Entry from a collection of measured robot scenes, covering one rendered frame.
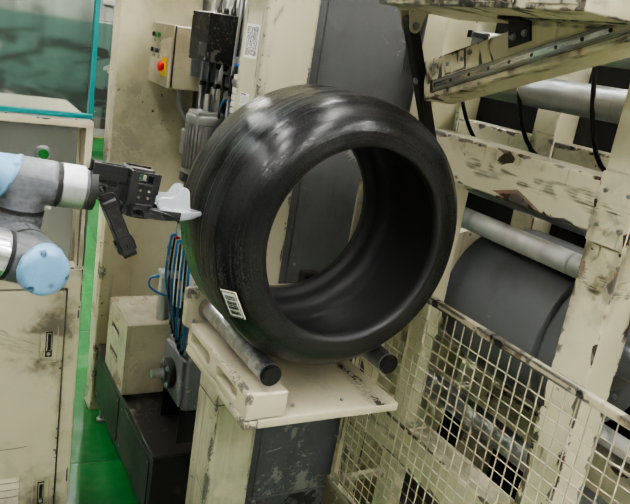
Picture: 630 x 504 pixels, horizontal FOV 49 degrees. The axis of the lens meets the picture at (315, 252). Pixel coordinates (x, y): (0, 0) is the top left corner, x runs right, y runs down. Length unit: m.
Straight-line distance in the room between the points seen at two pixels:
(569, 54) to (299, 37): 0.58
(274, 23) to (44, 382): 1.08
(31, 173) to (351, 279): 0.82
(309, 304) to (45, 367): 0.72
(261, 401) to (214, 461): 0.55
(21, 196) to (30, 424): 0.95
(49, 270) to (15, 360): 0.86
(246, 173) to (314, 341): 0.37
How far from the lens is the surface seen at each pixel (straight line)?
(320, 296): 1.67
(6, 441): 2.05
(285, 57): 1.62
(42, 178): 1.20
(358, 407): 1.53
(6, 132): 1.80
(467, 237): 2.29
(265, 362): 1.38
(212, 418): 1.85
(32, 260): 1.08
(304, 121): 1.26
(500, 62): 1.54
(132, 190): 1.23
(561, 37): 1.45
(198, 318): 1.66
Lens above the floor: 1.52
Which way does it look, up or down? 16 degrees down
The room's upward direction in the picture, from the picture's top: 9 degrees clockwise
